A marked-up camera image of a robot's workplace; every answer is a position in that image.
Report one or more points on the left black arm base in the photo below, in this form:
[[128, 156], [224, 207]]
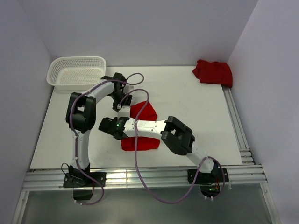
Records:
[[83, 185]]

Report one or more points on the right side aluminium rail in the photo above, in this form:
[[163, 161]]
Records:
[[244, 149]]

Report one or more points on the front aluminium rail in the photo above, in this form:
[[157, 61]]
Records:
[[129, 178]]

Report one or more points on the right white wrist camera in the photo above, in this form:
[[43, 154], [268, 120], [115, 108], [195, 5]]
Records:
[[124, 112]]

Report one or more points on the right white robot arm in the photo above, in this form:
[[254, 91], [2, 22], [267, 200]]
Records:
[[177, 136]]

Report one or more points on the dark red t-shirt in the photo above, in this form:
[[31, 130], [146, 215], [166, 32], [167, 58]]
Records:
[[213, 73]]

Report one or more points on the aluminium rail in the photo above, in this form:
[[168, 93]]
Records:
[[244, 149], [129, 178]]

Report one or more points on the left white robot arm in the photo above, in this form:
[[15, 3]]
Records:
[[81, 115]]

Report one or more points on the bright red t-shirt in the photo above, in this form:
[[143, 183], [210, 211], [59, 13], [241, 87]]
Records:
[[143, 143]]

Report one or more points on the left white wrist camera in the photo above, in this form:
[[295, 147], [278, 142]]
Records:
[[128, 88]]

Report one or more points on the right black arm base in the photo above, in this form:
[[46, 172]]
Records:
[[211, 183]]

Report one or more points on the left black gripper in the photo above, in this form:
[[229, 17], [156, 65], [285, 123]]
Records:
[[127, 101]]

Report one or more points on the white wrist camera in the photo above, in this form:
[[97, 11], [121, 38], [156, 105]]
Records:
[[128, 88], [124, 112]]

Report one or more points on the white perforated plastic basket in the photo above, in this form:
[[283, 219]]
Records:
[[76, 72]]

